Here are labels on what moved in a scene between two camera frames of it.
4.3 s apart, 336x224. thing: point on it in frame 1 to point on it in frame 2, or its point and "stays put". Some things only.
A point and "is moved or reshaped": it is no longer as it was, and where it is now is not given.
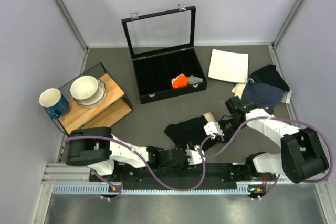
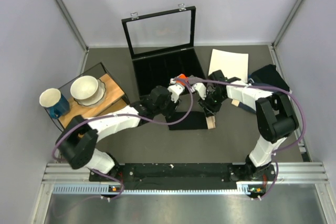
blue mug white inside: [53, 99] stays put
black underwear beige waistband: [192, 131] is moved or reshaped
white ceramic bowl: [84, 88] stays put
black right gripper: [227, 136] to [209, 109]
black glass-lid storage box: [163, 45] stays put
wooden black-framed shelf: [94, 97] stays put
